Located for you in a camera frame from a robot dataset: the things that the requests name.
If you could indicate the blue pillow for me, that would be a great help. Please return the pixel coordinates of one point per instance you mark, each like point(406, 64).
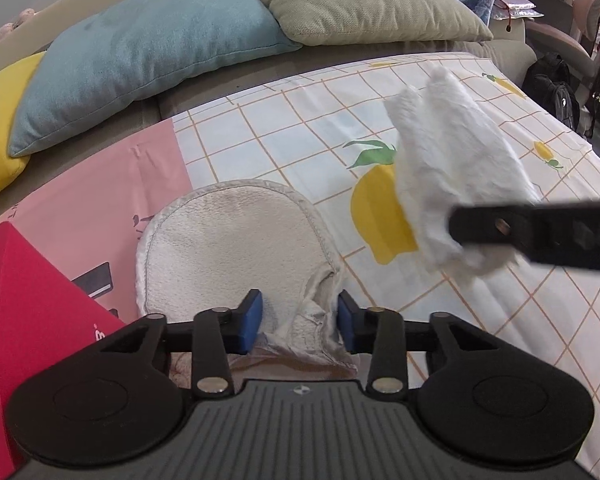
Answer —
point(130, 50)

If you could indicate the red box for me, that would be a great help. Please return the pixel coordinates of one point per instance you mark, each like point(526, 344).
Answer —
point(20, 310)

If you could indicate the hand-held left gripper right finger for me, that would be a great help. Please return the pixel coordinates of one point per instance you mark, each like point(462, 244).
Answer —
point(347, 322)

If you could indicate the lemon print checked tablecloth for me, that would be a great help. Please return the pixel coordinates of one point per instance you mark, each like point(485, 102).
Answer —
point(305, 120)

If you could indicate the white terry mitt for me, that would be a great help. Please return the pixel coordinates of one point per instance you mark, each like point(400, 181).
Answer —
point(230, 245)

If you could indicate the pink office chair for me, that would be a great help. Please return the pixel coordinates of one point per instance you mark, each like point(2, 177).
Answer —
point(590, 5)

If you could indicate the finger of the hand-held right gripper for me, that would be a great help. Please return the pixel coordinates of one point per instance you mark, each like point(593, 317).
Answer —
point(555, 232)

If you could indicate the yellow pillow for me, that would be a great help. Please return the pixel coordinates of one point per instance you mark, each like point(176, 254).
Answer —
point(0, 125)

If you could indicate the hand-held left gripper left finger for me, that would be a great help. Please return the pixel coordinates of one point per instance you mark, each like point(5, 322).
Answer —
point(250, 320)

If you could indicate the grey-green pillow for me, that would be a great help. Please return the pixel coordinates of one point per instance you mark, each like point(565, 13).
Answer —
point(360, 5)

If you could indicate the black backpack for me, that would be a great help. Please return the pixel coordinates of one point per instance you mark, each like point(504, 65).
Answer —
point(550, 90)

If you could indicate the white fluffy cloth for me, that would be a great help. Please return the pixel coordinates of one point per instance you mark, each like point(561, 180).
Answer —
point(445, 150)

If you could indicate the pink plush toy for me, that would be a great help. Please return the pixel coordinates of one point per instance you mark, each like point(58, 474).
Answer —
point(5, 30)

